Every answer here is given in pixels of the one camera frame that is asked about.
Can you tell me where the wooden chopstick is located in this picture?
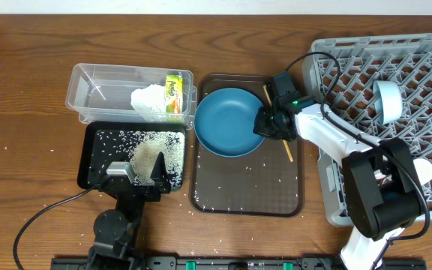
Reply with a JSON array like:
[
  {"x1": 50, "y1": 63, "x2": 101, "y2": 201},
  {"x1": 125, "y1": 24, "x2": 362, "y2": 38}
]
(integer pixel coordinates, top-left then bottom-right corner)
[{"x1": 263, "y1": 85, "x2": 294, "y2": 163}]

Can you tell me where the blue plate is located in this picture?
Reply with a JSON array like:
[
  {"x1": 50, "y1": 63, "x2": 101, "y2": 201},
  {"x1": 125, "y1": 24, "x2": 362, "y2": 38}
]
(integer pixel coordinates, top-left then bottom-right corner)
[{"x1": 194, "y1": 88, "x2": 264, "y2": 158}]

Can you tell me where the white tissue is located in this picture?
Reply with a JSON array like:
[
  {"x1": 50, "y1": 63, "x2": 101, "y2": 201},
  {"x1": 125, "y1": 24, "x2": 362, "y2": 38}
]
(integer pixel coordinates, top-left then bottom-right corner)
[{"x1": 130, "y1": 84, "x2": 166, "y2": 122}]

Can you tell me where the yellow green snack wrapper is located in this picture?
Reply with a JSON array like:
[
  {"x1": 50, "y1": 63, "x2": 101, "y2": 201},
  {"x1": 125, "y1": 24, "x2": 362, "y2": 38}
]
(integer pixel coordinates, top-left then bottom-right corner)
[{"x1": 164, "y1": 74, "x2": 183, "y2": 113}]

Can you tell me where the light blue rice bowl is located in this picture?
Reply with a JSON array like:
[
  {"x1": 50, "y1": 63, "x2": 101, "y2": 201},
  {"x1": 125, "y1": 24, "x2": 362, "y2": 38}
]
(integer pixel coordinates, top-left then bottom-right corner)
[{"x1": 373, "y1": 80, "x2": 403, "y2": 125}]

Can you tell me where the white cup pink inside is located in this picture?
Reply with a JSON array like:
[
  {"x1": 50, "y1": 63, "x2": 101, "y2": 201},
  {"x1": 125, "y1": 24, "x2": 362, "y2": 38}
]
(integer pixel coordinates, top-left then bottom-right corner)
[{"x1": 413, "y1": 158, "x2": 432, "y2": 185}]

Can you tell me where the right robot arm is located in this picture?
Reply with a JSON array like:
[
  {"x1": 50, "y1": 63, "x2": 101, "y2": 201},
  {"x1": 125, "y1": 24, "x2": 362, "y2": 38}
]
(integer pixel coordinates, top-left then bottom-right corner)
[{"x1": 253, "y1": 72, "x2": 432, "y2": 269}]

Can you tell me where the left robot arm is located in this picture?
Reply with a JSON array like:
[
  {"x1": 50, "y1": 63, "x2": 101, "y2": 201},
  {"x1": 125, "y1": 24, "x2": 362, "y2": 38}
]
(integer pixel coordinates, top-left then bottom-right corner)
[{"x1": 85, "y1": 153, "x2": 171, "y2": 270}]

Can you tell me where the grey dishwasher rack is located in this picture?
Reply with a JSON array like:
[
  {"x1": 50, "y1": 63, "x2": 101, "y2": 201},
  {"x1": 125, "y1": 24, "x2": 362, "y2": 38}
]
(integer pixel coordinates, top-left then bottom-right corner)
[{"x1": 302, "y1": 34, "x2": 432, "y2": 218}]

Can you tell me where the spilled rice pile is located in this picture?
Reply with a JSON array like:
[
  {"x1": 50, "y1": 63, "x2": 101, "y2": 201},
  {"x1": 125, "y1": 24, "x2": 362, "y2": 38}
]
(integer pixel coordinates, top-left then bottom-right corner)
[{"x1": 95, "y1": 129, "x2": 186, "y2": 188}]

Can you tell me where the black plastic tray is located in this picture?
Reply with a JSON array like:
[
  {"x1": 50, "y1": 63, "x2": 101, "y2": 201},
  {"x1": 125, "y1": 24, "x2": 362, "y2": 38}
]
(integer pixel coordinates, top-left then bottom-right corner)
[{"x1": 77, "y1": 121, "x2": 186, "y2": 189}]

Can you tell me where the brown serving tray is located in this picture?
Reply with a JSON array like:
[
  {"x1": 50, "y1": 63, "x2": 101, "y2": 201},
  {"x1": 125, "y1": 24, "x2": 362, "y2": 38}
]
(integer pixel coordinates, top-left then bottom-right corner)
[{"x1": 188, "y1": 73, "x2": 305, "y2": 218}]

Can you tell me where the clear plastic bin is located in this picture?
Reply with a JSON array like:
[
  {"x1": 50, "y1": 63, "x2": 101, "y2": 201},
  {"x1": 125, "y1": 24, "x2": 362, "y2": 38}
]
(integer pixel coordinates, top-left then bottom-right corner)
[{"x1": 66, "y1": 63, "x2": 197, "y2": 130}]

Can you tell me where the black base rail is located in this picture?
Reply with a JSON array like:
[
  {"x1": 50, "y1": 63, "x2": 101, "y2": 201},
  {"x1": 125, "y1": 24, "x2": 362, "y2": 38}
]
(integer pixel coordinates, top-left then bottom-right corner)
[{"x1": 49, "y1": 255, "x2": 427, "y2": 270}]

